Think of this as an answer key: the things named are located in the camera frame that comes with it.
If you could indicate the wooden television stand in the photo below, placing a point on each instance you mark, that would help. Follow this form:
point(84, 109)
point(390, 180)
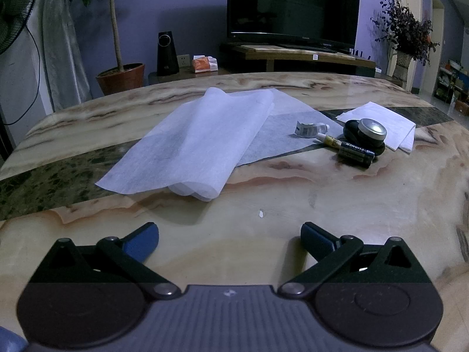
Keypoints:
point(293, 54)

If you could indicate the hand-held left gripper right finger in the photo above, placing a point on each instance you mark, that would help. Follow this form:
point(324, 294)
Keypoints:
point(317, 240)

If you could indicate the translucent white curtain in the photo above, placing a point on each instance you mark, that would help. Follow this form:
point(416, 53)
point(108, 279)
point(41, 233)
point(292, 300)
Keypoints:
point(62, 44)

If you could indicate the blue rounded object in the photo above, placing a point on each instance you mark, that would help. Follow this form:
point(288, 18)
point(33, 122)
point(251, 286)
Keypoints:
point(9, 339)

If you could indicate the black speaker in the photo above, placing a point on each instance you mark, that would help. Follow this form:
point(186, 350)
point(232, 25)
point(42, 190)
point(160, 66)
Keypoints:
point(167, 55)

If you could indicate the cluttered storage shelf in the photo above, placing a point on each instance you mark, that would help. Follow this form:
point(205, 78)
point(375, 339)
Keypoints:
point(449, 80)

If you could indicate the black round tin silver lid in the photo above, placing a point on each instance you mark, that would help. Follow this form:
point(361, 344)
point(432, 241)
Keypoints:
point(351, 130)

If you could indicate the white nonwoven sheets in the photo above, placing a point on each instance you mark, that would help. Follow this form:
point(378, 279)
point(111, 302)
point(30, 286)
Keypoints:
point(190, 143)

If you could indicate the black television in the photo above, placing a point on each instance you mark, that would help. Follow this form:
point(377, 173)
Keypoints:
point(293, 3)

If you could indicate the black standing fan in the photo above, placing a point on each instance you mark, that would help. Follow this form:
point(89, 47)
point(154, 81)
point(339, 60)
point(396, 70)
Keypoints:
point(14, 7)

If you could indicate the small white glue tube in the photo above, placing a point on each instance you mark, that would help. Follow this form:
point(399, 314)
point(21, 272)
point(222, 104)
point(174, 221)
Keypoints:
point(329, 140)

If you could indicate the brown storage box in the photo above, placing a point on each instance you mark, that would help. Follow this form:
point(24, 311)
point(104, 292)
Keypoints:
point(462, 107)

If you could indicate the black marker with white tip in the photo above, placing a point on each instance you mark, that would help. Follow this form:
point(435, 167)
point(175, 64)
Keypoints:
point(357, 152)

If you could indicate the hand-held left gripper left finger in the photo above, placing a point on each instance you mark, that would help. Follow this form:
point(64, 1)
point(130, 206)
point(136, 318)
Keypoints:
point(141, 242)

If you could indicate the row of small dark bottles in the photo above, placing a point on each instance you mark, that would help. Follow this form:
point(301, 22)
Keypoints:
point(361, 53)

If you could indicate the white napkin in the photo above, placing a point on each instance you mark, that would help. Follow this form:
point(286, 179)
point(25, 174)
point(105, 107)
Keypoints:
point(392, 117)

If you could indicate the white wall socket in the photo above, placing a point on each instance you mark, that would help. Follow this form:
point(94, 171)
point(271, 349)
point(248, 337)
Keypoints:
point(184, 60)

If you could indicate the dried flowers in vase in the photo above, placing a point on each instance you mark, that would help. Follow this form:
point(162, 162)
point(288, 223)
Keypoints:
point(406, 33)

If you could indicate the thin white sheet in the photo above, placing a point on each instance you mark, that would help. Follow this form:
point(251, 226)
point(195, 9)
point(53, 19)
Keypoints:
point(285, 128)

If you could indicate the round tin with silver lid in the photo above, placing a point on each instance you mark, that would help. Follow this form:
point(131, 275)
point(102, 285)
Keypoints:
point(372, 130)

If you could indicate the orange tissue pack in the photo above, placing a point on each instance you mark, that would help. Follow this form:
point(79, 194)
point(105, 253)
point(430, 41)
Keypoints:
point(203, 65)

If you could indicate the potted tree in terracotta pot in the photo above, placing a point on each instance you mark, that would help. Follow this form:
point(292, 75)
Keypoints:
point(121, 80)

